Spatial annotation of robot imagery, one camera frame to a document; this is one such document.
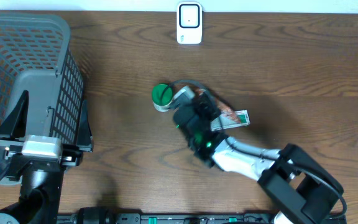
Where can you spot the green lid jar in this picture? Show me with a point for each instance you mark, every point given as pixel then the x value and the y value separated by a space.
pixel 162 97

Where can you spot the white green carton box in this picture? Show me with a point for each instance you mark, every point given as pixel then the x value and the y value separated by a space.
pixel 226 122

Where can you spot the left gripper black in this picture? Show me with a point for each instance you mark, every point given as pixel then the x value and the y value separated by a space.
pixel 71 152

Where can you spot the red Top chocolate bar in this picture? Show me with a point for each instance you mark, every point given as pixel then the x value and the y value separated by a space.
pixel 218 108

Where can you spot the grey plastic mesh basket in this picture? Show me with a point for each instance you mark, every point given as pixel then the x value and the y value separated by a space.
pixel 35 56

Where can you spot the white barcode scanner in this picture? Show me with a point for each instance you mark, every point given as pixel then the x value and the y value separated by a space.
pixel 189 23

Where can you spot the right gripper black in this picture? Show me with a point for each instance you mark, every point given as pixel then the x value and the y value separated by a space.
pixel 204 102

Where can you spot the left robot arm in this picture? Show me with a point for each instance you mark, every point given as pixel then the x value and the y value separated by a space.
pixel 39 200

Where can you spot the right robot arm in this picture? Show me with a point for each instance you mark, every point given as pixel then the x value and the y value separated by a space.
pixel 302 189

